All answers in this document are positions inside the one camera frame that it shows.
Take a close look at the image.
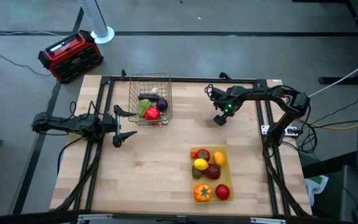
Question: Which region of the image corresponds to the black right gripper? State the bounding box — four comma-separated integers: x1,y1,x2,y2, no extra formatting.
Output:
213,86,245,127

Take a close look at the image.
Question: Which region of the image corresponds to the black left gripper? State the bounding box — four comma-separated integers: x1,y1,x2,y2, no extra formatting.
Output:
103,105,139,148

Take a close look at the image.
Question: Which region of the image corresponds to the striped green squash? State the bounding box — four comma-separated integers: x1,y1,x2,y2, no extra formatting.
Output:
137,98,152,118

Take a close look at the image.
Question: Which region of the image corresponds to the long purple eggplant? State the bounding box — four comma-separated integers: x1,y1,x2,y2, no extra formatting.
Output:
137,93,162,102

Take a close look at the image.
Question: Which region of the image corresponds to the red tomato with green top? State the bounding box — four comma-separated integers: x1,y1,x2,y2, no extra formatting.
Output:
196,148,211,162

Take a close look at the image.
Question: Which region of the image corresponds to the round dark purple vegetable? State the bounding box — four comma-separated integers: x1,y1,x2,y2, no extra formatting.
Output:
155,98,169,113

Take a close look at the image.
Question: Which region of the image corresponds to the dark red apple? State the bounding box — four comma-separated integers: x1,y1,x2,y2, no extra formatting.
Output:
202,163,222,180

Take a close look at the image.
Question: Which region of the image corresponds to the dark green avocado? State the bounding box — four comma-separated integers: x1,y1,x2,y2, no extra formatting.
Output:
191,166,203,180

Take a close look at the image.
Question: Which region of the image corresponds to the round red apple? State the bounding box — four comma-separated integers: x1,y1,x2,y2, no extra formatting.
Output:
215,184,231,201

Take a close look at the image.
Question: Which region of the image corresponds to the orange fruit with green top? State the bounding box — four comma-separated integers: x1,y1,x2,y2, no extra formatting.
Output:
193,183,213,202

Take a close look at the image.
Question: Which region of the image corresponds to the yellow plastic bin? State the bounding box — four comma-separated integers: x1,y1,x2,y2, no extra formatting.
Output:
188,144,235,205

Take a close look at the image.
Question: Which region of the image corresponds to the white tower fan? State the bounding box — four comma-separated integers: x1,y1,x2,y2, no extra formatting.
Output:
78,0,116,45

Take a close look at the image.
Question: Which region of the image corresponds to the white green bag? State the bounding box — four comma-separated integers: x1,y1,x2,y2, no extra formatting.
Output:
304,175,329,206

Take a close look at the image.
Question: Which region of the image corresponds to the black crossbar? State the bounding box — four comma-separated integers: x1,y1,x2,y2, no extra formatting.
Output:
0,210,358,224

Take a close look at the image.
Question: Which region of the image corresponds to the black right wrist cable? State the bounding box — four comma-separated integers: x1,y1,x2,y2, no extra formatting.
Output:
204,83,219,101

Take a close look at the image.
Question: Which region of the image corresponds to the black aluminium table frame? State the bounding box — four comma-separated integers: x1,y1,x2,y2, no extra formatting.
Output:
54,75,312,218

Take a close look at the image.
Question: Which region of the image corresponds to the metal wire basket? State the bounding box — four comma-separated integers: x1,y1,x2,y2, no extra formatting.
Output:
128,73,173,126

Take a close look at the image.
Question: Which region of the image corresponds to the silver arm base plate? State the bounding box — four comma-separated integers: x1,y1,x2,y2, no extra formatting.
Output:
261,124,298,137

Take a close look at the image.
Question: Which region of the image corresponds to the black arm base cable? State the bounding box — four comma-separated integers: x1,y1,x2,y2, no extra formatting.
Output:
57,136,85,175

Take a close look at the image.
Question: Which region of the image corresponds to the black cable bundle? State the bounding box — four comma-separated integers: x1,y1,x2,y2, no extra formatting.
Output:
295,124,318,154

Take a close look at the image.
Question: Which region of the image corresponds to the silver metal bracket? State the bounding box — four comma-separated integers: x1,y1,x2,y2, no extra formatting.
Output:
250,217,287,224
78,213,113,223

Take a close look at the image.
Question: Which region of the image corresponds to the thick white cable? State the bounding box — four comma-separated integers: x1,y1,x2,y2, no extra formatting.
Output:
308,53,358,98

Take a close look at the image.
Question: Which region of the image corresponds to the yellow cable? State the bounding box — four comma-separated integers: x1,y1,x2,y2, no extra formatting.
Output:
309,123,358,131

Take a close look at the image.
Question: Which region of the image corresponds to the thin black floor cable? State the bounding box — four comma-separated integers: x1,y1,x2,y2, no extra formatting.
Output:
0,42,54,77

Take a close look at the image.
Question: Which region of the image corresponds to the white floor cable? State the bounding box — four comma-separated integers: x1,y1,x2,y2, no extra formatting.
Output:
0,30,67,38

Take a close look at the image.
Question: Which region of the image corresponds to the black steel beam frame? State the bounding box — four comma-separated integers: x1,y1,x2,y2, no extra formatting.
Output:
292,0,358,86

